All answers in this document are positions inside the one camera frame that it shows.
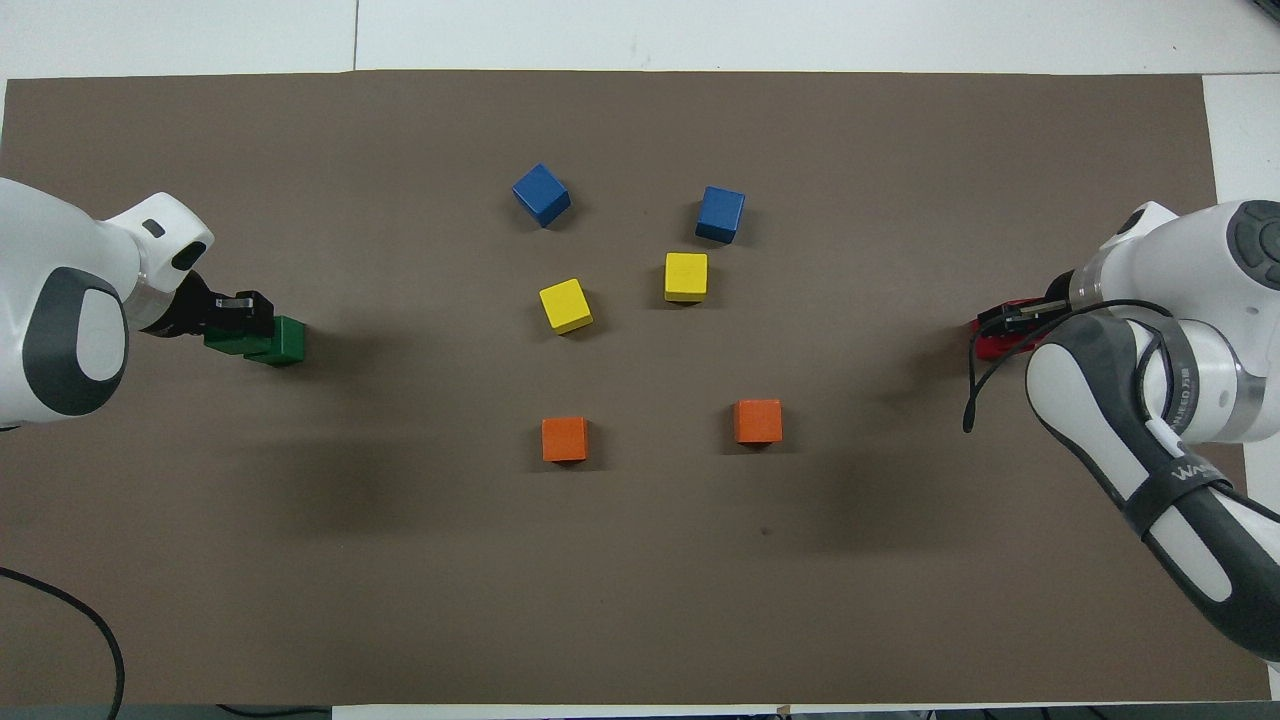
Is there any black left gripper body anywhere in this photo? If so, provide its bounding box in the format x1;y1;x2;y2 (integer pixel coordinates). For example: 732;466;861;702
150;272;213;339

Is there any yellow wooden cube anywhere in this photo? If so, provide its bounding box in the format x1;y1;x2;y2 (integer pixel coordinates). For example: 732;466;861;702
538;277;594;336
664;252;709;303

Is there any orange wooden cube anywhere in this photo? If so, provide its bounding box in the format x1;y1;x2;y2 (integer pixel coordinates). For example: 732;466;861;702
733;398;784;447
541;416;589;464

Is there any blue wooden cube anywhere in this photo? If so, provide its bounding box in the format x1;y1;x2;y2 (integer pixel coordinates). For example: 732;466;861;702
695;185;747;245
512;162;572;229

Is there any red wooden cube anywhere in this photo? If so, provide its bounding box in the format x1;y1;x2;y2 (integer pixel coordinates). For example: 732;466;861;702
974;325;1041;362
985;297;1053;349

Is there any brown table mat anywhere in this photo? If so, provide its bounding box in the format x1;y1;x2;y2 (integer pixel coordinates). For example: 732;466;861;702
0;70;1271;706

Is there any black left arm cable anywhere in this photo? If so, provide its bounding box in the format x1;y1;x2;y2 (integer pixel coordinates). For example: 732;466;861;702
0;566;126;720

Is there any green wooden cube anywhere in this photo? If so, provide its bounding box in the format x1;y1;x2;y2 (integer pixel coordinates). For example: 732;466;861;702
245;315;307;368
203;318;276;357

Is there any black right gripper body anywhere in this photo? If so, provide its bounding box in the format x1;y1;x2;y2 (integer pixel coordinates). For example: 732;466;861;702
1045;270;1081;323

